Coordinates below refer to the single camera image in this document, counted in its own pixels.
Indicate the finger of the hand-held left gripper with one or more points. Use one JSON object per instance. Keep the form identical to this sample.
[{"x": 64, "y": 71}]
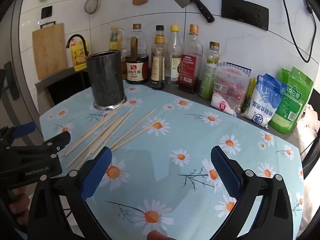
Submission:
[
  {"x": 23, "y": 130},
  {"x": 62, "y": 138}
]

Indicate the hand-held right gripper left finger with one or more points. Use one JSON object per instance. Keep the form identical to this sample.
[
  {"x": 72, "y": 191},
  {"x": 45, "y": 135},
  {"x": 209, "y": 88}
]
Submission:
[{"x": 96, "y": 175}]

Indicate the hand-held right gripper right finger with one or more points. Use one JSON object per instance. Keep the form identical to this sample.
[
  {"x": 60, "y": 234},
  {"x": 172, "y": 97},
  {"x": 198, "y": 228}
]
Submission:
[{"x": 225, "y": 170}]

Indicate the bunch of wooden chopsticks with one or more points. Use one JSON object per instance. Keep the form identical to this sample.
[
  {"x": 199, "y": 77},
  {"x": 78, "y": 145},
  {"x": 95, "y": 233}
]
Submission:
[{"x": 107, "y": 130}]

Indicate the dark cylindrical chopstick holder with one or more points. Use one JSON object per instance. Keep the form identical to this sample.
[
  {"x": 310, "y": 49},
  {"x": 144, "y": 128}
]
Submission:
[{"x": 105, "y": 80}]

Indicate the person's left hand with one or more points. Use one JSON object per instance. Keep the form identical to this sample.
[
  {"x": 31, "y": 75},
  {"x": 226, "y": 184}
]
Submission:
[{"x": 18, "y": 202}]

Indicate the person's right hand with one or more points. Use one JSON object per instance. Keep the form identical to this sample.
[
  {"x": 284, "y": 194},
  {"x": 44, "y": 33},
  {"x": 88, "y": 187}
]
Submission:
[{"x": 157, "y": 236}]

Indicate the black kitchen sink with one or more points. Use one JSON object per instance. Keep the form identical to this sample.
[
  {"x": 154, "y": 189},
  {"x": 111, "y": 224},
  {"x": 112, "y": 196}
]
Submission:
[{"x": 65, "y": 87}]

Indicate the blue daisy print tablecloth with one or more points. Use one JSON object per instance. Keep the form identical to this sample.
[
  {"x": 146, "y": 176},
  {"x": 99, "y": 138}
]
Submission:
[{"x": 175, "y": 130}]

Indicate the blue white salt bag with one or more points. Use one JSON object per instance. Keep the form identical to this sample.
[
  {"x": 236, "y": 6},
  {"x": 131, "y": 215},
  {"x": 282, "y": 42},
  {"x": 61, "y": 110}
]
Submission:
[{"x": 265, "y": 102}]

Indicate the clear pink sugar bag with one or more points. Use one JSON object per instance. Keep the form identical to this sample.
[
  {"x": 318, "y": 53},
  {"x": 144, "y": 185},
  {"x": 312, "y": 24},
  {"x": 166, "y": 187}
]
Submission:
[{"x": 230, "y": 90}]

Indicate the yellow dish soap jug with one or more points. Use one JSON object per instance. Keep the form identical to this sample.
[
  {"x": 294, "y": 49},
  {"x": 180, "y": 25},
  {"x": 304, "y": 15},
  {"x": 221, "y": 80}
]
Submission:
[{"x": 78, "y": 60}]

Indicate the bamboo cutting board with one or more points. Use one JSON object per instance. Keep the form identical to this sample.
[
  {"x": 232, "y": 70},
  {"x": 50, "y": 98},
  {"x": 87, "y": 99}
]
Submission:
[{"x": 50, "y": 52}]

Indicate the yellow green packet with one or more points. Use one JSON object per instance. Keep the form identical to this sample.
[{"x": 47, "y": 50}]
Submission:
[{"x": 251, "y": 90}]

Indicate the clear cooking oil jug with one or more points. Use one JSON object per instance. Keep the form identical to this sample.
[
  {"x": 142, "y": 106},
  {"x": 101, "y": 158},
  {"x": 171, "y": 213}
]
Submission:
[{"x": 123, "y": 65}]

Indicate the black faucet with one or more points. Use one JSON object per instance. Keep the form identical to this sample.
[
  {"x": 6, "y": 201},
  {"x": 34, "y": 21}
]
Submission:
[{"x": 86, "y": 46}]

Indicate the small green label bottle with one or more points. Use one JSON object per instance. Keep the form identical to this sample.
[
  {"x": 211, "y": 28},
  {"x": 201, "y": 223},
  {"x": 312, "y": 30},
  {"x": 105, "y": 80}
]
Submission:
[{"x": 209, "y": 75}]

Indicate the green pouch bag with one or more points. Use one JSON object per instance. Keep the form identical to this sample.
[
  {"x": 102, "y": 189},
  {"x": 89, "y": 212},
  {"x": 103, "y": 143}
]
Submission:
[{"x": 291, "y": 100}]

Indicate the large soy sauce bottle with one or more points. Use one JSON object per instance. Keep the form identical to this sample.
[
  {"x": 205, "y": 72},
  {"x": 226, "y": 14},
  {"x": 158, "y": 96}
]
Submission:
[{"x": 137, "y": 73}]

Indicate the pale cloth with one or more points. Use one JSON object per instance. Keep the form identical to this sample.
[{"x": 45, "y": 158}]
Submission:
[{"x": 311, "y": 120}]

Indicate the tall gold cap red-label bottle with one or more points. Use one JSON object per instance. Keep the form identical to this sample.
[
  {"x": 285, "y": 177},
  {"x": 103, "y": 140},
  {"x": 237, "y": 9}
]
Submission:
[{"x": 188, "y": 72}]

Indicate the green label yellow cap bottle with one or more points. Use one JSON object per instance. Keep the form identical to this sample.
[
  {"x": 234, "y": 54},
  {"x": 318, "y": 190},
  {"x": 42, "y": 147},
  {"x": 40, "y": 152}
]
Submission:
[{"x": 113, "y": 38}]

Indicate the small gold cap bottle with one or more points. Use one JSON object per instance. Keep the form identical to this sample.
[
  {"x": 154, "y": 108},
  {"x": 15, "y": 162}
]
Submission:
[{"x": 158, "y": 67}]

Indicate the yellow cap clear bottle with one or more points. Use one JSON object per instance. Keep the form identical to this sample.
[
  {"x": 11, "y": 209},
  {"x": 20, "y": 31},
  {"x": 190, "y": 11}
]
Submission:
[{"x": 174, "y": 55}]

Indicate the black cap glass bottle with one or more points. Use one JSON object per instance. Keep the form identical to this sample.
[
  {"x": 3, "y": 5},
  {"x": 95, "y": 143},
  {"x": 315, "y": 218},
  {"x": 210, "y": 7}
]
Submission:
[{"x": 159, "y": 31}]

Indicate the small black wall switch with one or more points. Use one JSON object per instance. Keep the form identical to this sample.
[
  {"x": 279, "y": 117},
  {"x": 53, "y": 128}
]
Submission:
[{"x": 46, "y": 12}]

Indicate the black wall socket panel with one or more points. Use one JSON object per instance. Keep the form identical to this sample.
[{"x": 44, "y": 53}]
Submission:
[{"x": 245, "y": 12}]

